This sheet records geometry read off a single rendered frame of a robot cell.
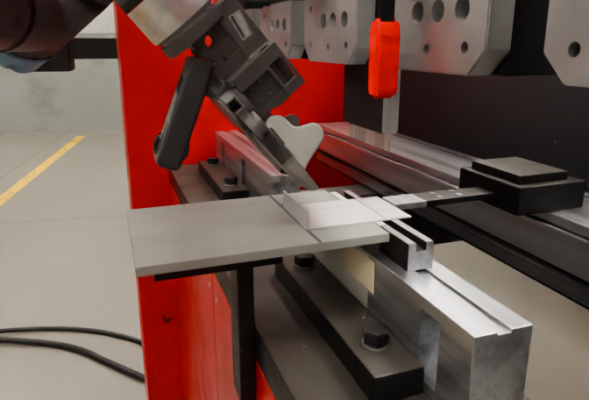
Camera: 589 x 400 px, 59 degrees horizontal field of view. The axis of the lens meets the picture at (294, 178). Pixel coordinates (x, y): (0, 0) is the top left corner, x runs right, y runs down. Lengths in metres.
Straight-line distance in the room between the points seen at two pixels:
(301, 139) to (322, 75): 0.98
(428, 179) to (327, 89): 0.65
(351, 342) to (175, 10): 0.36
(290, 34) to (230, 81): 0.24
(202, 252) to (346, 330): 0.17
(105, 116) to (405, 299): 7.37
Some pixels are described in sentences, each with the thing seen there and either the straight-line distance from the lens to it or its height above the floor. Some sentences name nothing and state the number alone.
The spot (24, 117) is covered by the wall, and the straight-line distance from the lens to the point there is 8.05.
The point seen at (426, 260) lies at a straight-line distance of 0.57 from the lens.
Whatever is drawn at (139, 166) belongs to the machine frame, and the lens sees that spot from 1.44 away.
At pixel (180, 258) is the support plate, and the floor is 1.00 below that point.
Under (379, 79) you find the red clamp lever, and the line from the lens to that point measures 0.44.
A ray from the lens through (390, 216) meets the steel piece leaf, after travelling 0.62.
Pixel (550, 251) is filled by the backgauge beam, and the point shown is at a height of 0.94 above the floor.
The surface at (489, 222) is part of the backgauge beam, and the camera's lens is 0.84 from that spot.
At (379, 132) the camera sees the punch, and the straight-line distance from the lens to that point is 0.59.
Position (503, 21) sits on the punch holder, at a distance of 0.40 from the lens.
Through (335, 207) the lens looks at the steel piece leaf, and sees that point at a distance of 0.64.
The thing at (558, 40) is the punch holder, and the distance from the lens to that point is 0.34.
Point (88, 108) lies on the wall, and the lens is 7.82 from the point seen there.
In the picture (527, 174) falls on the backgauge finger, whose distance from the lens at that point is 0.73.
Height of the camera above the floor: 1.20
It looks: 15 degrees down
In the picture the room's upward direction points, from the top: straight up
